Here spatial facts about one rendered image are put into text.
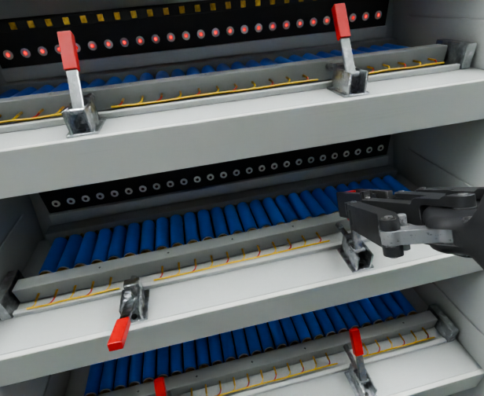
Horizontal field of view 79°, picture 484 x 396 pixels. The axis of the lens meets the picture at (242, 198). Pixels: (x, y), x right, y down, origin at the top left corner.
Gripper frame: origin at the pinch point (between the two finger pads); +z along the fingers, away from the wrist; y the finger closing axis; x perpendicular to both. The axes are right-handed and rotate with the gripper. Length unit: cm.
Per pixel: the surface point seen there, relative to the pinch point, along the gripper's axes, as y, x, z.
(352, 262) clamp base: -1.0, -7.1, 2.7
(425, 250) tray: 9.0, -7.8, 3.0
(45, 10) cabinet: -33.0, 31.7, 14.1
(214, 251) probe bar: -16.9, -3.4, 7.0
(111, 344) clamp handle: -26.8, -6.7, -4.5
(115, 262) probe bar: -28.9, -2.4, 7.3
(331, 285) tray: -4.4, -8.8, 1.7
